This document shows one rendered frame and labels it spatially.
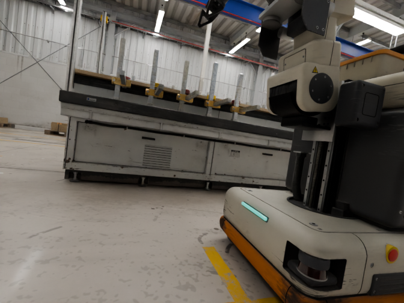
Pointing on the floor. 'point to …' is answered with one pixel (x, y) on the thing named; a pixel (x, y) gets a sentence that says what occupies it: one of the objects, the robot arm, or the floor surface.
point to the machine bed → (168, 148)
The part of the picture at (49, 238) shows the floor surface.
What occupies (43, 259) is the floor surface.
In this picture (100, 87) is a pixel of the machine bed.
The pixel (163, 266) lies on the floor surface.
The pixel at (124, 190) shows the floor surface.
